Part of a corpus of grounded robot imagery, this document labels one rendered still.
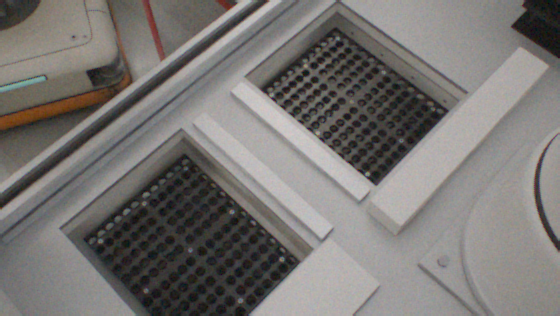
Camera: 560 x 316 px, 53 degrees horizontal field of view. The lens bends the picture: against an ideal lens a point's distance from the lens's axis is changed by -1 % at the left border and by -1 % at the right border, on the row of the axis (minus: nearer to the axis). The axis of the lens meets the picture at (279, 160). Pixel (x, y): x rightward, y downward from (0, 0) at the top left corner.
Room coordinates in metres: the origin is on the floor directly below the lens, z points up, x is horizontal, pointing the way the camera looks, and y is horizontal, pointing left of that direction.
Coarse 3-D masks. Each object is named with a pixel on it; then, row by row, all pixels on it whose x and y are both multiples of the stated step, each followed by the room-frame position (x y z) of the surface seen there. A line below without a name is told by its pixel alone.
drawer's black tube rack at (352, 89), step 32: (320, 64) 0.52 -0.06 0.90; (352, 64) 0.54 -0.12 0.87; (384, 64) 0.52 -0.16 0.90; (288, 96) 0.46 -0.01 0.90; (320, 96) 0.46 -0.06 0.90; (352, 96) 0.48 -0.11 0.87; (384, 96) 0.46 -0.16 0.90; (416, 96) 0.46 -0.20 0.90; (320, 128) 0.40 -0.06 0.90; (352, 128) 0.41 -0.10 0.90; (384, 128) 0.40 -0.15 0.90; (416, 128) 0.40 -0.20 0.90; (352, 160) 0.37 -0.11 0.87; (384, 160) 0.35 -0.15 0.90
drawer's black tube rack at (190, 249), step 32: (160, 192) 0.30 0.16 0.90; (192, 192) 0.30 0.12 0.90; (224, 192) 0.31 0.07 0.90; (128, 224) 0.26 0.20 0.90; (160, 224) 0.26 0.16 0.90; (192, 224) 0.27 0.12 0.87; (224, 224) 0.26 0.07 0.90; (256, 224) 0.26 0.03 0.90; (128, 256) 0.22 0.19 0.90; (160, 256) 0.22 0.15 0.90; (192, 256) 0.22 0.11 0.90; (224, 256) 0.22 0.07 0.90; (256, 256) 0.22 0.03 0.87; (288, 256) 0.22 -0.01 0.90; (128, 288) 0.17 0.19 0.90; (160, 288) 0.17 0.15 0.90; (192, 288) 0.17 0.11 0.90; (224, 288) 0.17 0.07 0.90; (256, 288) 0.17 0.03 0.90
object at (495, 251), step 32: (512, 160) 0.32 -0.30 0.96; (544, 160) 0.23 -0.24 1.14; (480, 192) 0.28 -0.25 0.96; (512, 192) 0.22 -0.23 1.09; (544, 192) 0.20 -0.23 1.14; (480, 224) 0.23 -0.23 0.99; (512, 224) 0.19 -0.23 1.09; (544, 224) 0.17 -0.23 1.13; (448, 256) 0.20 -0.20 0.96; (480, 256) 0.19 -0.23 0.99; (512, 256) 0.16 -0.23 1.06; (544, 256) 0.15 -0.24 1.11; (448, 288) 0.16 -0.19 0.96; (480, 288) 0.15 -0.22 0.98; (512, 288) 0.14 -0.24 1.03; (544, 288) 0.13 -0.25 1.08
